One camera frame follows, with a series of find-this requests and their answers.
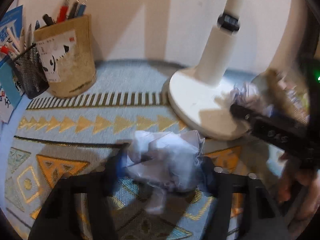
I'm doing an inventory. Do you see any large paper ball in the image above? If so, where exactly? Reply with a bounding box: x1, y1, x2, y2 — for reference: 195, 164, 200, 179
230, 82, 274, 117

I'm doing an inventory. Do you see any person's right hand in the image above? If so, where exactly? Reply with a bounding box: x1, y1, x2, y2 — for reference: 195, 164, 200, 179
277, 152, 319, 220

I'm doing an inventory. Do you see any woven wicker basket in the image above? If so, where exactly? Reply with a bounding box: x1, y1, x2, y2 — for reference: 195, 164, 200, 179
265, 69, 310, 126

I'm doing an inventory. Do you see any blue patterned table mat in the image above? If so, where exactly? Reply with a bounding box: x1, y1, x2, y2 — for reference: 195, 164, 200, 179
0, 58, 301, 240

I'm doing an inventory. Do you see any lower crumpled paper ball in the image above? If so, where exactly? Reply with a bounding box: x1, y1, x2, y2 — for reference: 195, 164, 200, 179
123, 131, 205, 215

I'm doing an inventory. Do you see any white desk lamp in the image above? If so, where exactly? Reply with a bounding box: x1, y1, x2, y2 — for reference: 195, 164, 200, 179
168, 0, 248, 140

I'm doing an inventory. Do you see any black mesh pen cup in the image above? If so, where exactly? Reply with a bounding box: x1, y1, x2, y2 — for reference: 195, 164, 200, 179
12, 43, 49, 99

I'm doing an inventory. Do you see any teal card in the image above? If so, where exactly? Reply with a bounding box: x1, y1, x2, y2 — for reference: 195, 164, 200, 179
1, 60, 24, 109

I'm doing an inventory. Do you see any tan cylindrical pen holder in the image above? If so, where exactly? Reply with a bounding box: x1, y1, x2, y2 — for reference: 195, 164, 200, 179
34, 15, 97, 98

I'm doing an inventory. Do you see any black marker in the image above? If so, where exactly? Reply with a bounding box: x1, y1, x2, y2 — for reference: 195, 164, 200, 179
42, 14, 55, 26

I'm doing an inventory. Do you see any blue printed booklet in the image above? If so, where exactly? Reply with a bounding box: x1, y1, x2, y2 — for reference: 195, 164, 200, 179
0, 5, 23, 51

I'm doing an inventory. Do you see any black pen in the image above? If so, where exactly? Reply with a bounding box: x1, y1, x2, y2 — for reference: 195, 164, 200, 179
68, 0, 79, 20

